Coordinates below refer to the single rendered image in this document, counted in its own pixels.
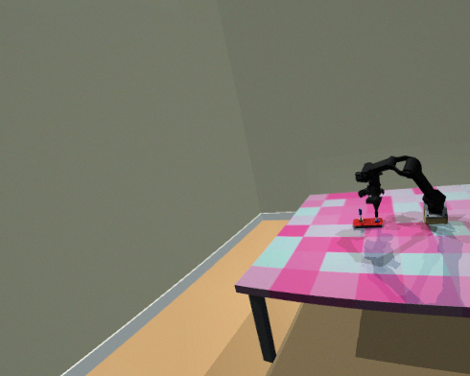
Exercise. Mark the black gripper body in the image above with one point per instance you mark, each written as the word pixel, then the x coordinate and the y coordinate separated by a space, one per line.
pixel 375 193

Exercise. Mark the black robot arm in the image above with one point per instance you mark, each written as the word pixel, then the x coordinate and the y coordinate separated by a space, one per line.
pixel 412 169

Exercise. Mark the red circuit board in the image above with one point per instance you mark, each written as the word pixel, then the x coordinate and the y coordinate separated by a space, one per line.
pixel 373 221

